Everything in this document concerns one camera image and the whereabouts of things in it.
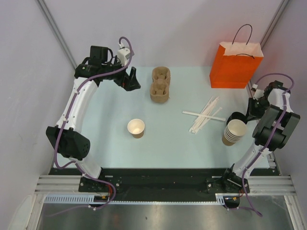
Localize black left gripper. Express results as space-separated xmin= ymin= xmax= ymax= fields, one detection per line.
xmin=102 ymin=56 xmax=140 ymax=91

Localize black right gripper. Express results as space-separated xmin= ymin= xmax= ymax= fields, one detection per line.
xmin=244 ymin=97 xmax=271 ymax=121

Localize brown pulp cup carrier stack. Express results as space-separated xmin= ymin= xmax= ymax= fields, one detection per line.
xmin=150 ymin=67 xmax=171 ymax=104

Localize stack of paper cups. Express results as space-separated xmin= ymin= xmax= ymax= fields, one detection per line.
xmin=222 ymin=119 xmax=247 ymax=146

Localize brown paper coffee cup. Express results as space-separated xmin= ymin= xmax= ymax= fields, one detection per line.
xmin=127 ymin=119 xmax=145 ymax=138

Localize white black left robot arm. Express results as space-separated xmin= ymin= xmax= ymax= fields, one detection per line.
xmin=46 ymin=43 xmax=141 ymax=192

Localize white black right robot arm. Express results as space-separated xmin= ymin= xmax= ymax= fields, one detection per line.
xmin=221 ymin=81 xmax=300 ymax=193

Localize stack of black lids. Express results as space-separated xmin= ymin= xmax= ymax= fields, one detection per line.
xmin=226 ymin=112 xmax=247 ymax=125

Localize white wrapped straw pile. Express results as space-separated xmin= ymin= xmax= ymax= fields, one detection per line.
xmin=189 ymin=97 xmax=222 ymax=134

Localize orange paper gift bag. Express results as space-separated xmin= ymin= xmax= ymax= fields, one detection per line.
xmin=209 ymin=39 xmax=264 ymax=89

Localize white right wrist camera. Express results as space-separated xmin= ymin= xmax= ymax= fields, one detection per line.
xmin=251 ymin=84 xmax=264 ymax=100

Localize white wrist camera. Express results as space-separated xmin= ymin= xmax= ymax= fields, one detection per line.
xmin=117 ymin=44 xmax=134 ymax=66
xmin=251 ymin=84 xmax=264 ymax=100

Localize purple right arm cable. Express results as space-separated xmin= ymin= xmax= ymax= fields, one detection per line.
xmin=236 ymin=73 xmax=295 ymax=218

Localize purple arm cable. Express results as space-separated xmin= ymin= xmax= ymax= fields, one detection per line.
xmin=236 ymin=73 xmax=295 ymax=218
xmin=45 ymin=36 xmax=135 ymax=218

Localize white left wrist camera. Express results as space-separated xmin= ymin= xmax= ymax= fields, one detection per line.
xmin=117 ymin=44 xmax=134 ymax=66

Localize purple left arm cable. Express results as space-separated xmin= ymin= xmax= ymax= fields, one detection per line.
xmin=45 ymin=36 xmax=135 ymax=218

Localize aluminium frame rail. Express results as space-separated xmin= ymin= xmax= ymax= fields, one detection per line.
xmin=35 ymin=175 xmax=81 ymax=194

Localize white slotted cable duct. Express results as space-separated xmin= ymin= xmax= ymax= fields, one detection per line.
xmin=45 ymin=195 xmax=109 ymax=204

